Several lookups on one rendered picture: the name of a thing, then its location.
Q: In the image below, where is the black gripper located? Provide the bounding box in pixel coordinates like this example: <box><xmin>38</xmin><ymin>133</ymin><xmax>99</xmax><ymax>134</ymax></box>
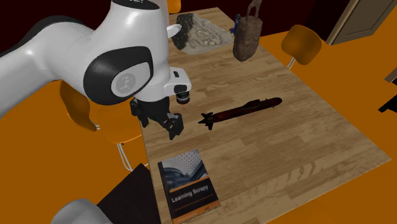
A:
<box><xmin>130</xmin><ymin>96</ymin><xmax>185</xmax><ymax>141</ymax></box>

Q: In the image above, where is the dark book with orange stripe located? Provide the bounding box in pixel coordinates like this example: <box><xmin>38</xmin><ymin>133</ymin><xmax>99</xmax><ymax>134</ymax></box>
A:
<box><xmin>157</xmin><ymin>148</ymin><xmax>221</xmax><ymax>224</ymax></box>

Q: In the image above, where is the dark robot stand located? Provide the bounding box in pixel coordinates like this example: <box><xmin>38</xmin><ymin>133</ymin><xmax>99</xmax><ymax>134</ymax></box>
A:
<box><xmin>96</xmin><ymin>163</ymin><xmax>163</xmax><ymax>224</ymax></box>

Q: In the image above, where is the orange chair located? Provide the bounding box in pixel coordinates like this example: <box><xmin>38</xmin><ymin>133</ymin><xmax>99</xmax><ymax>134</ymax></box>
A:
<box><xmin>281</xmin><ymin>24</ymin><xmax>323</xmax><ymax>69</ymax></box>
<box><xmin>167</xmin><ymin>0</ymin><xmax>182</xmax><ymax>15</ymax></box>
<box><xmin>59</xmin><ymin>80</ymin><xmax>144</xmax><ymax>172</ymax></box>

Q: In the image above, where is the dark red submarine model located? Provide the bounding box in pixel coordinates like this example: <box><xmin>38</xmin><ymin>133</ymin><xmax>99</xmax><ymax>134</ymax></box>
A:
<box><xmin>198</xmin><ymin>97</ymin><xmax>283</xmax><ymax>131</ymax></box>

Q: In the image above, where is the grey rock model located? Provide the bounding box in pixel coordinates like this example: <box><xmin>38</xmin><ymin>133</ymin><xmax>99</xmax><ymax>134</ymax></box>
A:
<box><xmin>171</xmin><ymin>12</ymin><xmax>235</xmax><ymax>56</ymax></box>

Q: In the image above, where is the wooden table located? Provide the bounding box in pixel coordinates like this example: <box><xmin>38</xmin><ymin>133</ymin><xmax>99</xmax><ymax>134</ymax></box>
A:
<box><xmin>140</xmin><ymin>7</ymin><xmax>392</xmax><ymax>224</ymax></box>

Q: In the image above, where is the small blue figure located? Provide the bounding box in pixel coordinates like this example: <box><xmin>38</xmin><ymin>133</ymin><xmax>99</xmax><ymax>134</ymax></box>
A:
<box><xmin>229</xmin><ymin>13</ymin><xmax>242</xmax><ymax>35</ymax></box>

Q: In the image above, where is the beige door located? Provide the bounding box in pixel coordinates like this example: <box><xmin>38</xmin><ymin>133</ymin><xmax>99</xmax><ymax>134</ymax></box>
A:
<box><xmin>324</xmin><ymin>0</ymin><xmax>397</xmax><ymax>46</ymax></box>

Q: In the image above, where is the brown rough handled weight figure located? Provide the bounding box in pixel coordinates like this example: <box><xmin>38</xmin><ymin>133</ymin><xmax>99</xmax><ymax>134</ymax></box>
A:
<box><xmin>232</xmin><ymin>0</ymin><xmax>264</xmax><ymax>63</ymax></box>

